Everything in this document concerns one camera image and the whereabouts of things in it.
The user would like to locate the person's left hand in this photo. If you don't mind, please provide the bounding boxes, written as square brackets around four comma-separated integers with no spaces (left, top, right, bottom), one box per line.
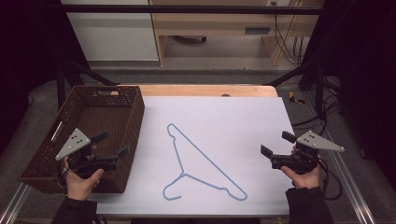
[61,155,106,202]

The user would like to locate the blue wire clothes hanger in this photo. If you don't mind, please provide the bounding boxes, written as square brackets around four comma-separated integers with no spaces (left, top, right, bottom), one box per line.
[162,123,248,202]

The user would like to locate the yellow and black tool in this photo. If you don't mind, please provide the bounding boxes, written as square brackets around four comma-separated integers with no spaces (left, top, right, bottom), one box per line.
[288,91,306,105]

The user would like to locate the person's right hand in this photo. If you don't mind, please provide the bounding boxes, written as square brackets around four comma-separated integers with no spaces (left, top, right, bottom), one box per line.
[279,146,321,190]

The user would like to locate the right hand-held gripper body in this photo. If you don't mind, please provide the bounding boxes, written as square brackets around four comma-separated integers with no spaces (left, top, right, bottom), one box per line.
[270,130,346,175]

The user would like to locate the brown woven basket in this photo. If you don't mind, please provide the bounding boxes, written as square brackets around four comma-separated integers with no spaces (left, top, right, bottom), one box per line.
[18,85,146,194]

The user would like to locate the dark curtain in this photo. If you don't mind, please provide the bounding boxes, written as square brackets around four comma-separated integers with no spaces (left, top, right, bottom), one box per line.
[300,0,396,183]
[0,0,90,157]

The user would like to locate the aluminium rail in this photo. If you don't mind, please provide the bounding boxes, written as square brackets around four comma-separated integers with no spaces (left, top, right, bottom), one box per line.
[0,182,33,224]
[303,91,378,224]

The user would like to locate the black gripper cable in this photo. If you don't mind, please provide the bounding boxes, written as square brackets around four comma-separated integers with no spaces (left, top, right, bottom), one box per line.
[317,157,344,201]

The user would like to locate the black horizontal frame bar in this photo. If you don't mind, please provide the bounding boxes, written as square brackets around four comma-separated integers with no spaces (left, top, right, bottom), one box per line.
[60,4,325,15]

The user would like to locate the white cabinet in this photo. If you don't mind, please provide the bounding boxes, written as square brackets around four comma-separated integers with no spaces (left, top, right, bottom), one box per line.
[60,0,160,62]

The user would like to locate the hanging black cables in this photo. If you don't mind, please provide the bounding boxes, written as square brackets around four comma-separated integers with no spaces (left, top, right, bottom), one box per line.
[270,1,311,66]

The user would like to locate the light wooden desk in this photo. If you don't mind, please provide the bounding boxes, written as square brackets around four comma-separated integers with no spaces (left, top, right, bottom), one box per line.
[148,0,325,67]

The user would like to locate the white table sheet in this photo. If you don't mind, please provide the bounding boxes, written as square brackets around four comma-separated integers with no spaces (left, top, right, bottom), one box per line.
[88,95,296,217]

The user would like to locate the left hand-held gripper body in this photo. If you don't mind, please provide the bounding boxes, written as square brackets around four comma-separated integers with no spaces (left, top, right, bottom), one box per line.
[55,128,120,180]

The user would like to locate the black floor cables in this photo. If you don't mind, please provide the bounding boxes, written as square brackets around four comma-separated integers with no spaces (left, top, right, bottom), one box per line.
[291,77,344,135]

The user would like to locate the black metal stand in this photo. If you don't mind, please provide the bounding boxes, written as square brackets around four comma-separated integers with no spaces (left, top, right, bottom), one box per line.
[263,59,328,120]
[55,60,120,110]

